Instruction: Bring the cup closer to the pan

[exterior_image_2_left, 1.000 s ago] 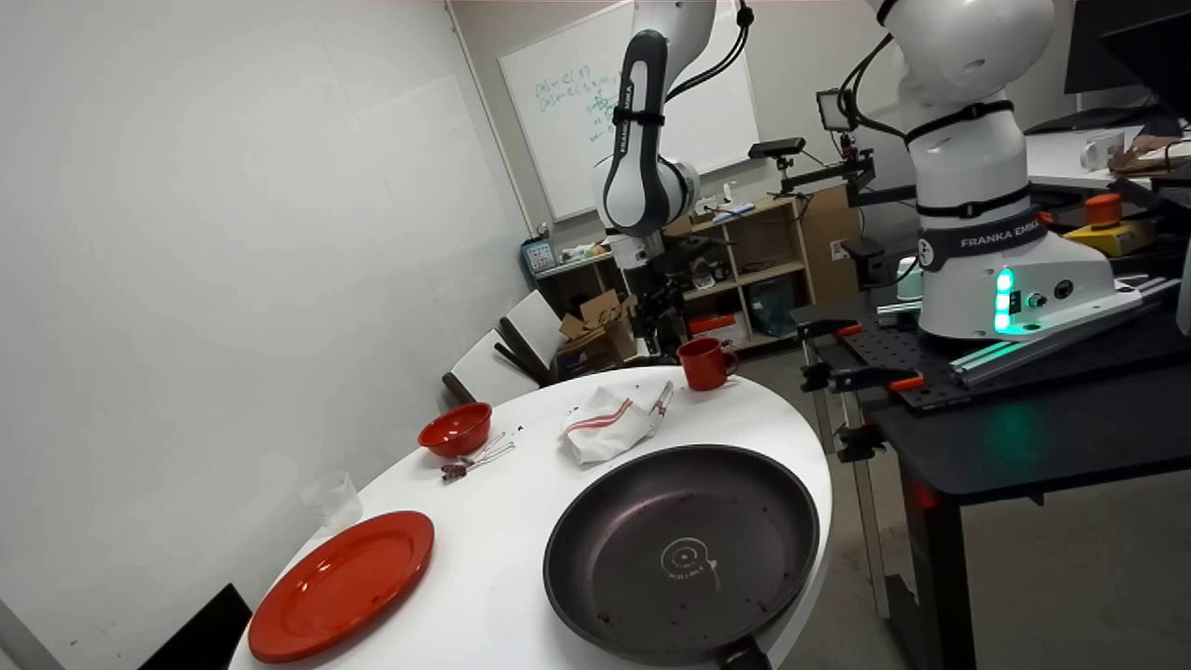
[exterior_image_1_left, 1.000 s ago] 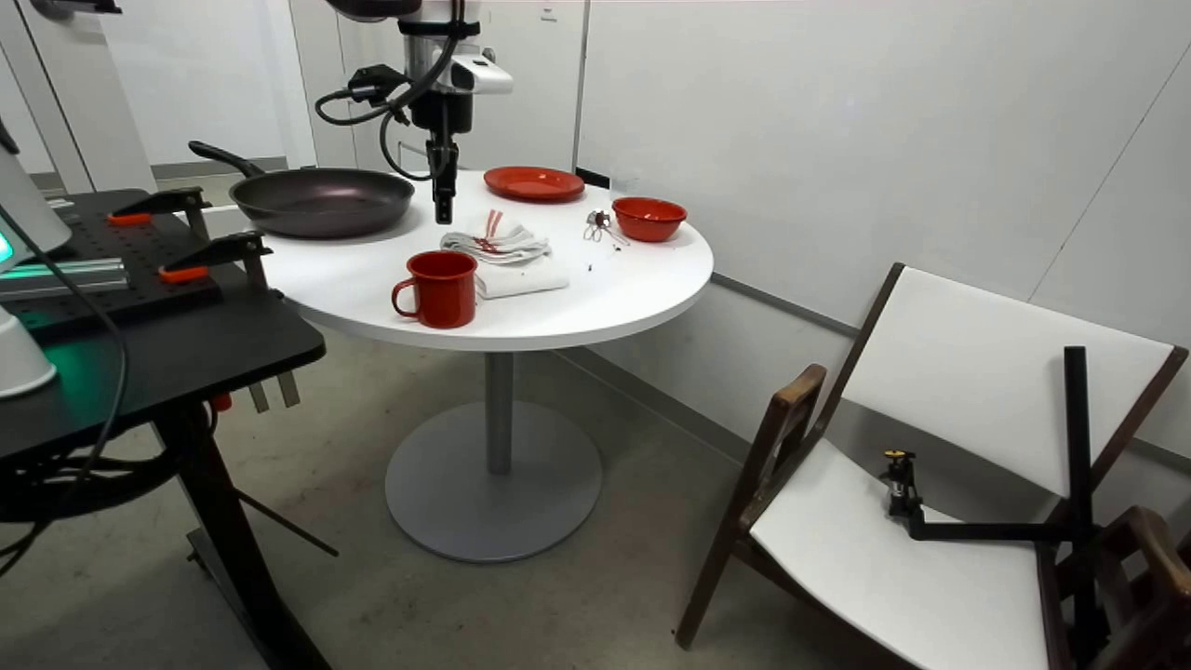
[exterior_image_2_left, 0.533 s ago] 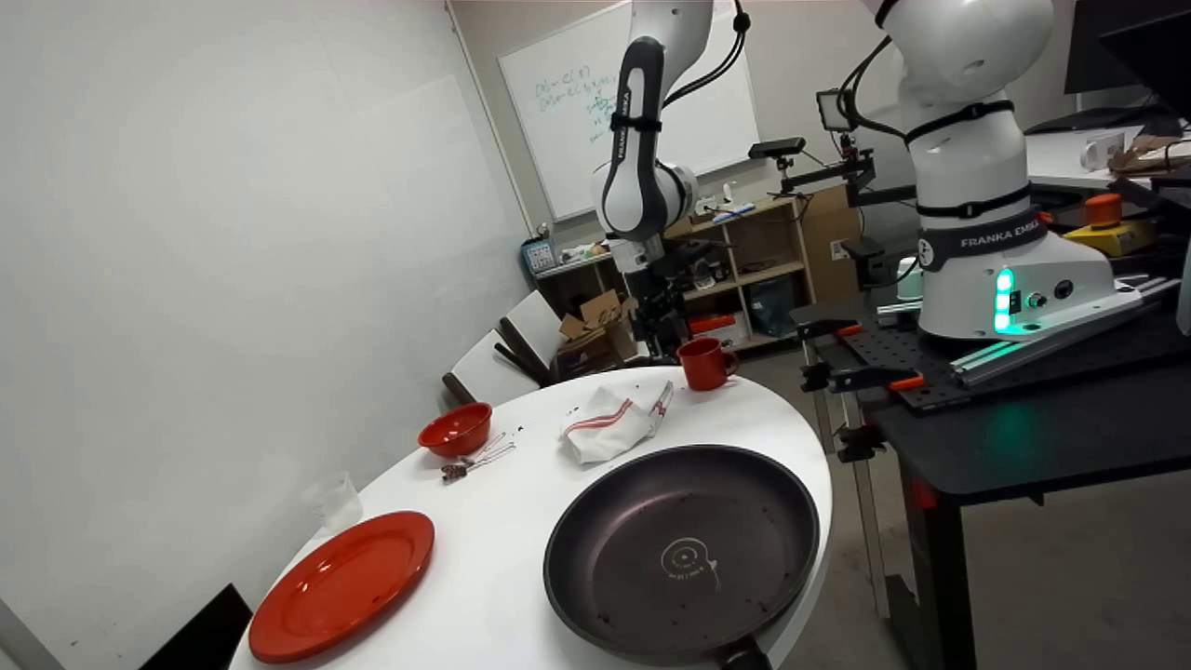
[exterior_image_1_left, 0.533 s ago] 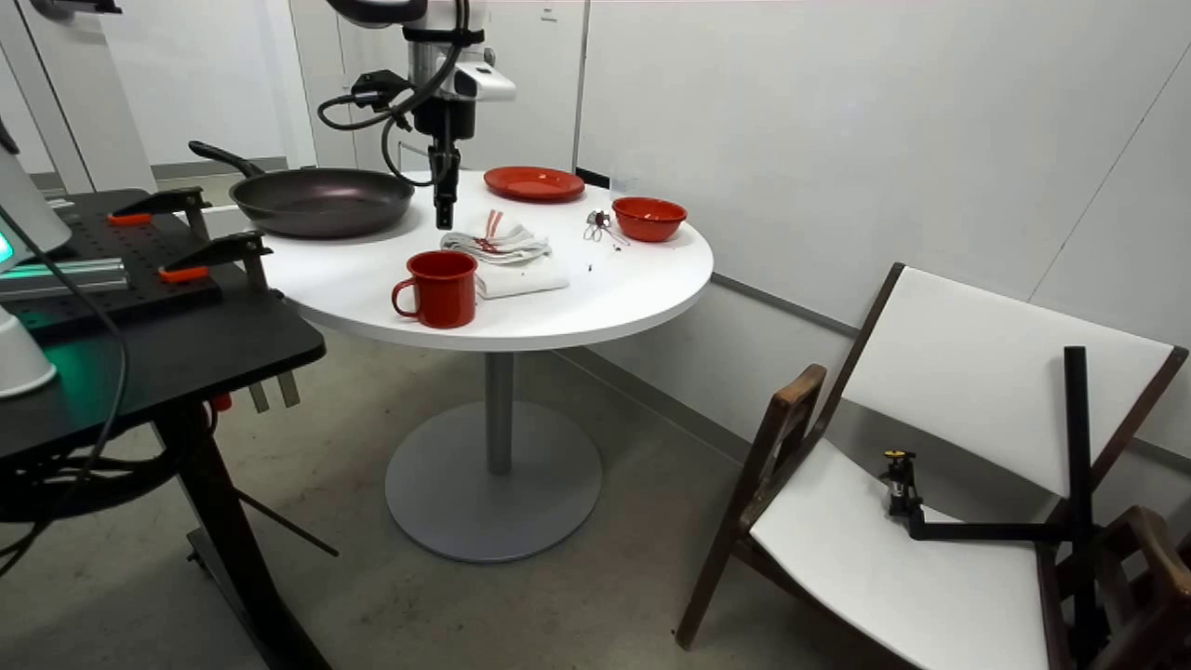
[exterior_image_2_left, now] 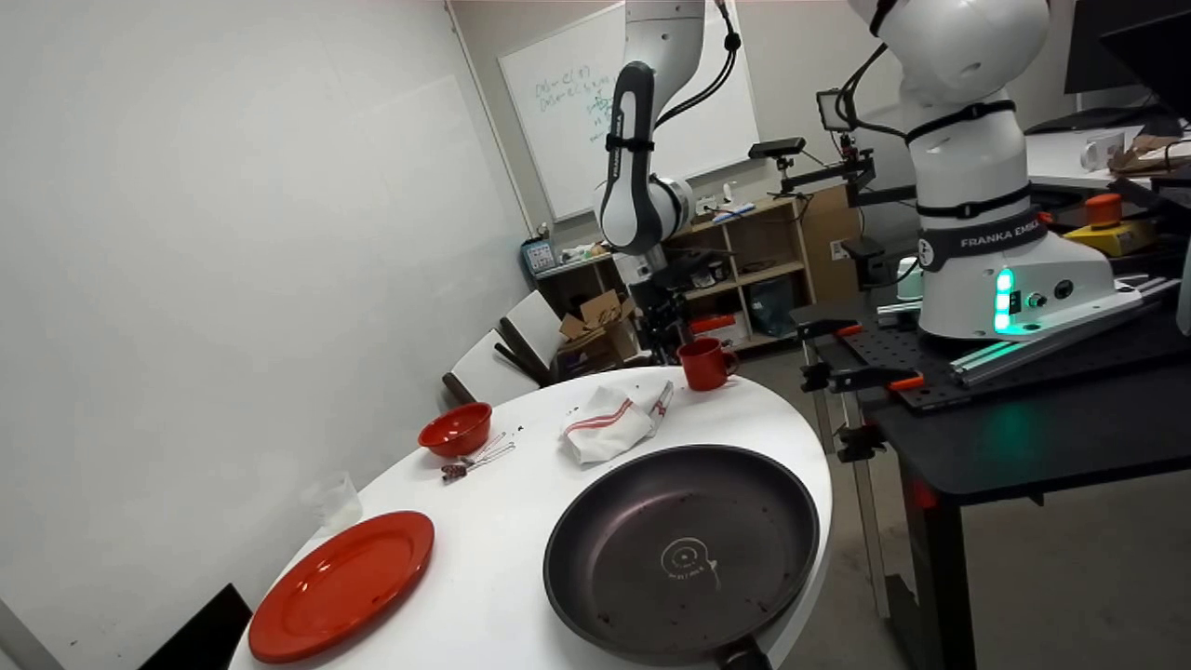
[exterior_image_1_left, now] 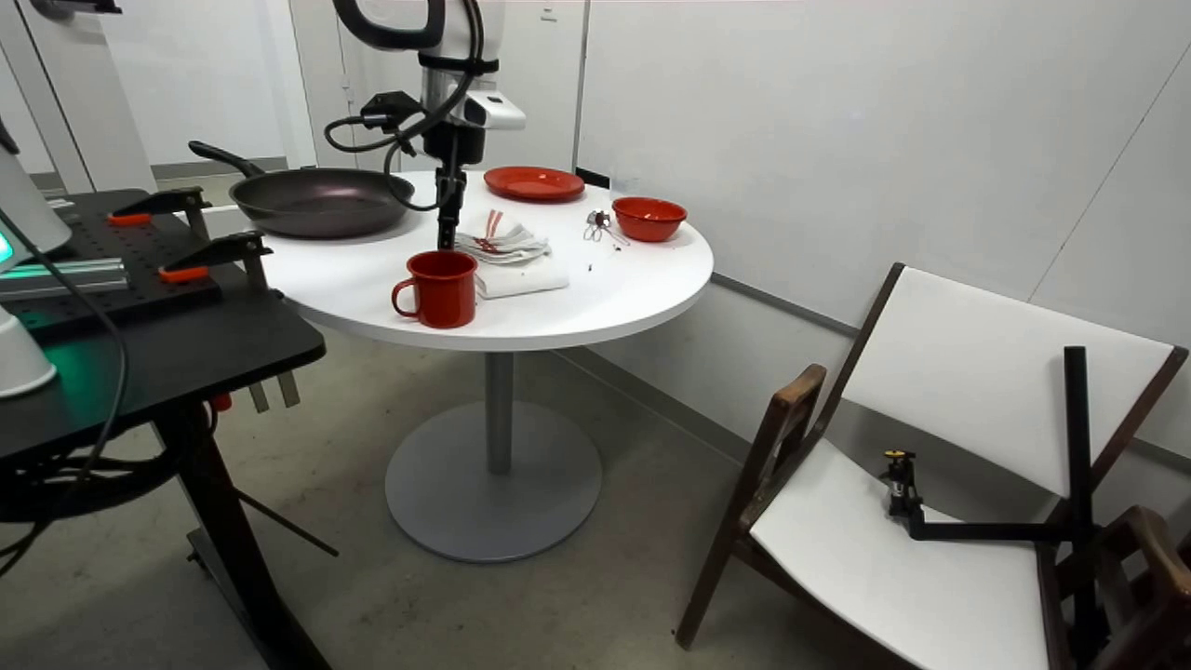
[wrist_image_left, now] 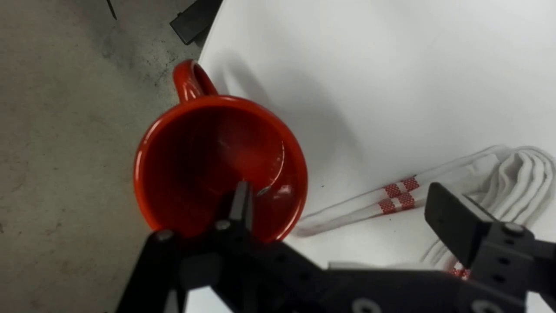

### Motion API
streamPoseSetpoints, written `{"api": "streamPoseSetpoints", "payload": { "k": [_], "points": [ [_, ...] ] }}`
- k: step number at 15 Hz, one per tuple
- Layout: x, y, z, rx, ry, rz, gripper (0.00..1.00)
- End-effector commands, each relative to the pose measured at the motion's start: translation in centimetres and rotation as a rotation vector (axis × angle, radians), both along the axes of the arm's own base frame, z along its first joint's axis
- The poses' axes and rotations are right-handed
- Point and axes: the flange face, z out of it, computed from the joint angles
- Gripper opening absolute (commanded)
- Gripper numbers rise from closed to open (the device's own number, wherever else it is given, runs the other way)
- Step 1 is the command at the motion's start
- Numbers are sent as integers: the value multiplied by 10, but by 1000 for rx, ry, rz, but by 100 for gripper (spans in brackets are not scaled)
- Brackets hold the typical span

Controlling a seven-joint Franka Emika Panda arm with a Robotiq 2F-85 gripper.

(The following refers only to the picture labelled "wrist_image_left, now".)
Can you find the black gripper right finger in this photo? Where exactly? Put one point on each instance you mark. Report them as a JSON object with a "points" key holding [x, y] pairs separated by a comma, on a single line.
{"points": [[463, 227]]}

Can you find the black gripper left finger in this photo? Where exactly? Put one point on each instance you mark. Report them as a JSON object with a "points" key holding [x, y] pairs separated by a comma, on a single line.
{"points": [[175, 267]]}

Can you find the red ceramic cup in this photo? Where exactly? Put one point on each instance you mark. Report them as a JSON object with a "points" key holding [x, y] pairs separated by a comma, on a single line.
{"points": [[197, 157]]}

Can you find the white cloth with red stripes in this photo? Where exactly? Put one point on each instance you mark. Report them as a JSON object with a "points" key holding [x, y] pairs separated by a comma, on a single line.
{"points": [[522, 175]]}

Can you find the black flat object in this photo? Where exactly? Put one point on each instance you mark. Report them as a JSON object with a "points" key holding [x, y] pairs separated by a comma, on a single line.
{"points": [[197, 20]]}

